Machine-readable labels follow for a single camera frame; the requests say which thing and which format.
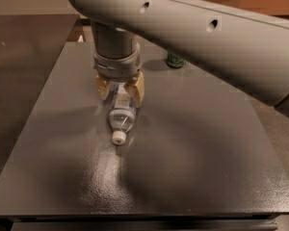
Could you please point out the green soda can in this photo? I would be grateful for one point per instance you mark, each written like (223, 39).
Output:
(175, 61)

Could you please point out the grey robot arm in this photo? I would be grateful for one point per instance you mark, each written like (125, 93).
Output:
(249, 51)

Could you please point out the clear blue-labelled plastic bottle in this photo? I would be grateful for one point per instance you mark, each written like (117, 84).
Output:
(122, 114)

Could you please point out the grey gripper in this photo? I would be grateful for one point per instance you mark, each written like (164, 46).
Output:
(118, 66)

